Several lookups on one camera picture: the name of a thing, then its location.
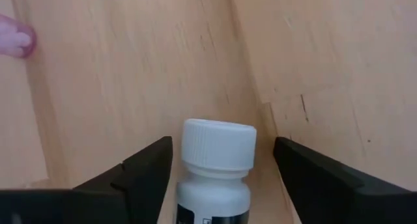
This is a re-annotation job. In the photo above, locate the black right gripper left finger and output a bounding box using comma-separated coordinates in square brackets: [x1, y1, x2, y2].
[0, 135, 173, 224]

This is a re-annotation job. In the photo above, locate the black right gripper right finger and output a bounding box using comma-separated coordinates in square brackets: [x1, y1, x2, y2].
[272, 136, 417, 224]

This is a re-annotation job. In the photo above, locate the small white pill bottle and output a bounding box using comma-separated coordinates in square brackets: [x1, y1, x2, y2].
[175, 118, 257, 224]

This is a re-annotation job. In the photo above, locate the small pink pill bottle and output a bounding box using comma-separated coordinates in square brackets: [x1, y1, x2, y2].
[0, 14, 37, 59]

